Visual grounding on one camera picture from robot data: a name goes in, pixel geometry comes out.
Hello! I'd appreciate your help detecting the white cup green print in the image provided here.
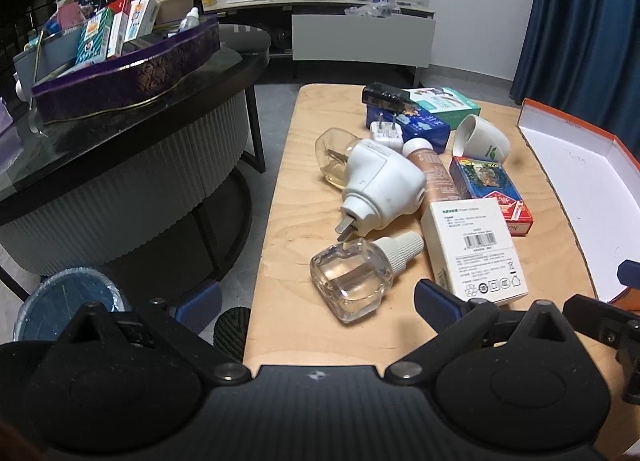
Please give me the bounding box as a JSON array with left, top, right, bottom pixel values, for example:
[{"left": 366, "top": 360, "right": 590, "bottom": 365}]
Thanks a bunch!
[{"left": 452, "top": 114, "right": 511, "bottom": 164}]

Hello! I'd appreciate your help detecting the round black coffee table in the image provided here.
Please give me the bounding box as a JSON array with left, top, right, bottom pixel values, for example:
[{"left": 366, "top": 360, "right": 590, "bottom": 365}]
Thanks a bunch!
[{"left": 0, "top": 41, "right": 258, "bottom": 292}]

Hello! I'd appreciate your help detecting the white tv cabinet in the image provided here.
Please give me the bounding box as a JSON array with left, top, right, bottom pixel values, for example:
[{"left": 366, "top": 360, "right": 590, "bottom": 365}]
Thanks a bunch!
[{"left": 202, "top": 0, "right": 436, "bottom": 87}]

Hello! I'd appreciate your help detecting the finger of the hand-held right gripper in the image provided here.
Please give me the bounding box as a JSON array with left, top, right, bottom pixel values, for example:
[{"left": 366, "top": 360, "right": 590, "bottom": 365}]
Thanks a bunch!
[
  {"left": 562, "top": 293, "right": 640, "bottom": 342},
  {"left": 617, "top": 259, "right": 640, "bottom": 288}
]

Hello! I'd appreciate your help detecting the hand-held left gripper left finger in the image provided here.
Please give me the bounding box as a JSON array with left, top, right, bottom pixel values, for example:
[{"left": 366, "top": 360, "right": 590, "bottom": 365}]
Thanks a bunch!
[{"left": 60, "top": 282, "right": 250, "bottom": 387}]

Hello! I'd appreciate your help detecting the black power adapter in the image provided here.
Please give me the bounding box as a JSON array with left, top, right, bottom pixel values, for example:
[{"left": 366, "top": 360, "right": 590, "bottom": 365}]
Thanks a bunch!
[{"left": 362, "top": 82, "right": 416, "bottom": 114}]

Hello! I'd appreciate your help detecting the white charger plug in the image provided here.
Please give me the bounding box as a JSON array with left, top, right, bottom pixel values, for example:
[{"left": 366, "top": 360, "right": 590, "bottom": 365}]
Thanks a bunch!
[{"left": 369, "top": 111, "right": 405, "bottom": 154}]

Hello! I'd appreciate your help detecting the white power adapter box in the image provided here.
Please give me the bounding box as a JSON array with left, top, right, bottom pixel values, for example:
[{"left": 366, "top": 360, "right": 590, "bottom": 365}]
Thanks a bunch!
[{"left": 420, "top": 198, "right": 530, "bottom": 312}]

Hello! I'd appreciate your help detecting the trash can with blue bag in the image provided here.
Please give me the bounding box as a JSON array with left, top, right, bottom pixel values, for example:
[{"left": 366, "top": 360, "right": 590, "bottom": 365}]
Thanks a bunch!
[{"left": 12, "top": 267, "right": 126, "bottom": 342}]

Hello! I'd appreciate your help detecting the amber liquid refill bottle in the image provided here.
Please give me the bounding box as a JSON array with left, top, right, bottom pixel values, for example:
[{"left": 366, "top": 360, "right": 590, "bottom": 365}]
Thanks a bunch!
[{"left": 315, "top": 128, "right": 363, "bottom": 189}]

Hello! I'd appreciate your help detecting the orange white cardboard box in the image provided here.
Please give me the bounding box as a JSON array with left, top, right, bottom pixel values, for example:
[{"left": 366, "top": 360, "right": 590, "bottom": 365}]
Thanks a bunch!
[{"left": 515, "top": 98, "right": 640, "bottom": 304}]

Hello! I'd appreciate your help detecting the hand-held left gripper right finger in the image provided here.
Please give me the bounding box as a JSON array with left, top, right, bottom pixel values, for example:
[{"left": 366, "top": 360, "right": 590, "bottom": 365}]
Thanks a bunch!
[{"left": 386, "top": 279, "right": 576, "bottom": 386}]

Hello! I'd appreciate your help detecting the clear refill bottle white cap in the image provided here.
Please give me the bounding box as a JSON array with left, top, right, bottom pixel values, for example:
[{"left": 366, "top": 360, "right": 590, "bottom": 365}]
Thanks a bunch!
[{"left": 310, "top": 232, "right": 425, "bottom": 324}]

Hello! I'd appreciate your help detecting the blue red playing card box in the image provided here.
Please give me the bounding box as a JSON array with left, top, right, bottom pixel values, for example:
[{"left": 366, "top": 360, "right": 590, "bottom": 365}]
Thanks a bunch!
[{"left": 448, "top": 155, "right": 534, "bottom": 238}]

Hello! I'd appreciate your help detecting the blue cartoon box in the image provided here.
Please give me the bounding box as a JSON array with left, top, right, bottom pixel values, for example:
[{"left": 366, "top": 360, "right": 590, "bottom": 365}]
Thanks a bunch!
[{"left": 366, "top": 104, "right": 451, "bottom": 154}]

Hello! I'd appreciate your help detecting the black knit shoe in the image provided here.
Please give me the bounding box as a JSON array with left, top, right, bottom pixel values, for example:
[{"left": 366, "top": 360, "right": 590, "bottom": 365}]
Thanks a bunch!
[{"left": 212, "top": 307, "right": 251, "bottom": 364}]

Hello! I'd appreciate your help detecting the white plug-in repellent heater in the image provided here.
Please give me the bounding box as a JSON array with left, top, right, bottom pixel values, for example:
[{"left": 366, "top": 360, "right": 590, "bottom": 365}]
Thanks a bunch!
[{"left": 336, "top": 138, "right": 427, "bottom": 242}]

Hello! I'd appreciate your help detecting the white red medicine box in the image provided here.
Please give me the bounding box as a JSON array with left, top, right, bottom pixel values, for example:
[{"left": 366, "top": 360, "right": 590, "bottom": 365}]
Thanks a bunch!
[{"left": 106, "top": 0, "right": 132, "bottom": 59}]

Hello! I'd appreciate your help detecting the brown bottle white cap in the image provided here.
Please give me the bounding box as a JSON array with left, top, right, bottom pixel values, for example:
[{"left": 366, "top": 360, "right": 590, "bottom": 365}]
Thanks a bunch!
[{"left": 402, "top": 138, "right": 463, "bottom": 214}]

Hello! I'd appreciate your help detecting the white green bandage box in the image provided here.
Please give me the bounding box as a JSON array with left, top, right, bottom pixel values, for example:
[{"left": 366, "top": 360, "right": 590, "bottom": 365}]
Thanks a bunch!
[{"left": 402, "top": 86, "right": 482, "bottom": 129}]

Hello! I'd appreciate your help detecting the teal medicine box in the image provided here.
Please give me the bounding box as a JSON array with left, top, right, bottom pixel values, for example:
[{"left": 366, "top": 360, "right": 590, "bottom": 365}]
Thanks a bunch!
[{"left": 75, "top": 8, "right": 115, "bottom": 66}]

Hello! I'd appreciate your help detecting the purple patterned tray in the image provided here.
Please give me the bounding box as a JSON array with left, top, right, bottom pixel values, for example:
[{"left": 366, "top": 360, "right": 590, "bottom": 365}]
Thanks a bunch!
[{"left": 31, "top": 18, "right": 222, "bottom": 127}]

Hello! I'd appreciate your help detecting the clear plastic bag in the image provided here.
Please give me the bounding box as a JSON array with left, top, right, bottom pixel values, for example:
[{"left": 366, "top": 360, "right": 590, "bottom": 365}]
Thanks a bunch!
[{"left": 345, "top": 4, "right": 401, "bottom": 19}]

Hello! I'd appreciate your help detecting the white blue medicine box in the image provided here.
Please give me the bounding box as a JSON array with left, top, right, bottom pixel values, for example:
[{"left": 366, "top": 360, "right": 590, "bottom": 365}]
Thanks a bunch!
[{"left": 123, "top": 0, "right": 160, "bottom": 44}]

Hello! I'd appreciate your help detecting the blue curtain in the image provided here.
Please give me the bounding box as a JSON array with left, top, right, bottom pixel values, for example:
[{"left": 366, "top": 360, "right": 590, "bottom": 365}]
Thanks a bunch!
[{"left": 510, "top": 0, "right": 640, "bottom": 112}]

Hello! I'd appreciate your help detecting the grey plastic bin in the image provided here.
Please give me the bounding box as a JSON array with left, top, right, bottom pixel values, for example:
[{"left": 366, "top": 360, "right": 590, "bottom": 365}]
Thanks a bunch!
[{"left": 12, "top": 24, "right": 86, "bottom": 82}]

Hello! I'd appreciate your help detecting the small dropper bottle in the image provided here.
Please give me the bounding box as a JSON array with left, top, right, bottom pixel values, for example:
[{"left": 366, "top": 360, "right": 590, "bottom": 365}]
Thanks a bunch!
[{"left": 177, "top": 6, "right": 202, "bottom": 34}]

